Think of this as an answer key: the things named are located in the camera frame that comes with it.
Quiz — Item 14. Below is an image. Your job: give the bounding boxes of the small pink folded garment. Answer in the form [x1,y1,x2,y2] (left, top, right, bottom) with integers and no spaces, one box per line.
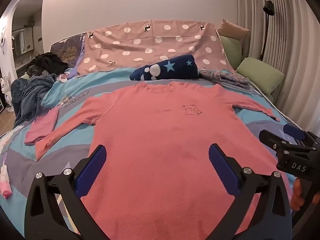
[24,106,59,146]

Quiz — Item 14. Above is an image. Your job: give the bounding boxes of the blue-grey crumpled blanket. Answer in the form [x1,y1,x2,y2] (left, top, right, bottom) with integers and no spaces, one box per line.
[11,73,58,128]

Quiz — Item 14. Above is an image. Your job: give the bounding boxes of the small green pillow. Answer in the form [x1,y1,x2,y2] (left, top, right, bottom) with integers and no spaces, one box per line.
[220,35,243,69]

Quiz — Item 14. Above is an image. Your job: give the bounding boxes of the grey pleated curtain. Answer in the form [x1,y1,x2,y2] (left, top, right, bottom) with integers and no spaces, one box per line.
[236,0,320,137]

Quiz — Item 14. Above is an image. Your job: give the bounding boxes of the pink and white socks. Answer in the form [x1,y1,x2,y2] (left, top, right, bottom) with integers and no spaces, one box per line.
[0,164,13,200]

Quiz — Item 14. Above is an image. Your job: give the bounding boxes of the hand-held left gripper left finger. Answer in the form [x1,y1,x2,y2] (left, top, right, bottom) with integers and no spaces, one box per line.
[24,144,108,240]

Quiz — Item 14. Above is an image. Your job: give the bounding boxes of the floral printed cloth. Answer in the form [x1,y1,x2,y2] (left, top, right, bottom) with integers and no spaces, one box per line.
[58,70,73,82]

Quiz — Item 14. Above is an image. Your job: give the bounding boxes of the dark patterned headboard cushion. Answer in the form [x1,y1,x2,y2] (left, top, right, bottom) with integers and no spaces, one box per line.
[50,32,87,68]

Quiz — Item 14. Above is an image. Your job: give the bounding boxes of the navy star-print rolled blanket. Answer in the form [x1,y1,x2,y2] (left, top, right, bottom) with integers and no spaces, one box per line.
[129,54,199,82]

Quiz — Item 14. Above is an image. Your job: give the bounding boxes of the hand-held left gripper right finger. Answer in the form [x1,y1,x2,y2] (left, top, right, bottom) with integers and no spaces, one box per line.
[197,143,293,240]

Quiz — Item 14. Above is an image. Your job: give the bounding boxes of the person's right hand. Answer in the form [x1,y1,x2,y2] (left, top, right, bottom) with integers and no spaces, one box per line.
[291,179,304,212]

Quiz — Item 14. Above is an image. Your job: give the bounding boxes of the large green pillow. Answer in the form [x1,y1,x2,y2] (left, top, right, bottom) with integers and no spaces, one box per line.
[236,57,284,95]

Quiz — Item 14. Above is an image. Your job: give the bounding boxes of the black crumpled clothes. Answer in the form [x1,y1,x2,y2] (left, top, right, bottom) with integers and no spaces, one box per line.
[27,52,69,77]

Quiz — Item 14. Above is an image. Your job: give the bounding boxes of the pink polka dot sheet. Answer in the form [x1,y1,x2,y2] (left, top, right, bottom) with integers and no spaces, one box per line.
[76,19,236,77]

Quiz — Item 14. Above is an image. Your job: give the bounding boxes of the beige pillow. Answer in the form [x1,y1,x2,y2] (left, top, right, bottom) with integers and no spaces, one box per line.
[217,19,250,40]

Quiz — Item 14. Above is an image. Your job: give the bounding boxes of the stack of patterned clothes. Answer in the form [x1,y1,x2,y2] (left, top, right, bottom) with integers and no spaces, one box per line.
[199,69,251,92]

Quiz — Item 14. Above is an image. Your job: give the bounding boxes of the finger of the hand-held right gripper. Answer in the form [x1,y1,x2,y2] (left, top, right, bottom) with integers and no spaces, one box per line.
[283,124,320,146]
[259,129,297,154]

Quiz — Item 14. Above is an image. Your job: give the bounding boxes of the pink long-sleeved shirt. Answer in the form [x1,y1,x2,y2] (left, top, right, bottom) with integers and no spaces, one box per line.
[35,82,293,240]

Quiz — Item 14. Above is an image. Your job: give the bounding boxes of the black floor lamp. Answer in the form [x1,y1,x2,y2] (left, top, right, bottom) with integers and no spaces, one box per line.
[260,0,275,62]

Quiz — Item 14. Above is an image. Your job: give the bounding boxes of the teal and purple bedspread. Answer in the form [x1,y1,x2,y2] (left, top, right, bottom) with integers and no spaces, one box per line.
[0,65,308,240]

